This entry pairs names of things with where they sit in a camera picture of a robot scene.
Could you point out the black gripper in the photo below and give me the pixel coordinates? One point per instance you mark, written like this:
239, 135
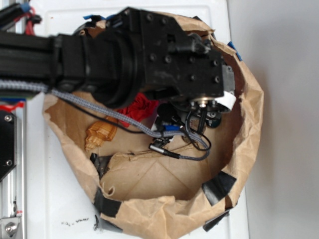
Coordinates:
167, 63

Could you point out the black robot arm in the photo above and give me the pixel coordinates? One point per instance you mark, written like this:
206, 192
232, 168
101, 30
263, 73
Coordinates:
73, 63

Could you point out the crumpled red plastic wrap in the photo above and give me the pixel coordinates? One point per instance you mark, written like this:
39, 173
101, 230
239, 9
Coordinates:
140, 109

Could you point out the blue tape strip right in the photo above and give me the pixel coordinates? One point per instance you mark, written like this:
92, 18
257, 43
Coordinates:
231, 45

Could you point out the blue tape strip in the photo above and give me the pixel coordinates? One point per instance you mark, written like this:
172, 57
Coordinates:
231, 45
98, 17

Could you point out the dark green oblong capsule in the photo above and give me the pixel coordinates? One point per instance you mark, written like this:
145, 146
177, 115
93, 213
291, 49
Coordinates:
213, 122

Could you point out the blue tape strip top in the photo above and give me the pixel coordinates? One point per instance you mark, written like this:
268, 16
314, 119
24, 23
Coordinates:
98, 17

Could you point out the orange spiral seashell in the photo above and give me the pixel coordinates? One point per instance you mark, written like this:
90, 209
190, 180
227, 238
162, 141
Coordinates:
100, 132

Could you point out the brown paper bag tray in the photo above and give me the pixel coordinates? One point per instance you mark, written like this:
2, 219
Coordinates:
162, 197

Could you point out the black tape strip right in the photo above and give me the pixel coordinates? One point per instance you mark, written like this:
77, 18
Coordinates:
218, 187

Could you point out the black tape strip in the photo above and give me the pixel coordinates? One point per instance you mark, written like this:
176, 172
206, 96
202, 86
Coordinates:
218, 187
106, 206

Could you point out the black tape strip bottom left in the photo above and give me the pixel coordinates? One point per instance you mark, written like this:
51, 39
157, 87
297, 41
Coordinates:
106, 206

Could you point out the black mounting plate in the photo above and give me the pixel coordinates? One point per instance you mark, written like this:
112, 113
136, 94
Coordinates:
7, 143

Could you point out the aluminium frame rail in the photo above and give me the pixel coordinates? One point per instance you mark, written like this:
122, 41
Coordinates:
12, 188

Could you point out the metal corner bracket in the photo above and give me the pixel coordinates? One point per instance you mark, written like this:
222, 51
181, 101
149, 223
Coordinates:
10, 228

